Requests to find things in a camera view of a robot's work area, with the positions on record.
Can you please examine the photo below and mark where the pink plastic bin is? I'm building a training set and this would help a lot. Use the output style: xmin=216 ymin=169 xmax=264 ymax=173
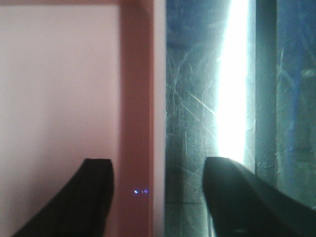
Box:
xmin=0 ymin=0 xmax=166 ymax=237

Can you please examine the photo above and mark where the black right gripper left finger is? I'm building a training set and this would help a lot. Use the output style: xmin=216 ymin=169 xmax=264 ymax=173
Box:
xmin=14 ymin=158 xmax=114 ymax=237

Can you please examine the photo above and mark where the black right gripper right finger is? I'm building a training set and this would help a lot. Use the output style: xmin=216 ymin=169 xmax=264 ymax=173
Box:
xmin=202 ymin=157 xmax=316 ymax=237

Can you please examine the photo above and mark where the stainless steel shelf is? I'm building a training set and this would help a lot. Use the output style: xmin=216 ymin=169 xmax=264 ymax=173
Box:
xmin=164 ymin=0 xmax=316 ymax=237

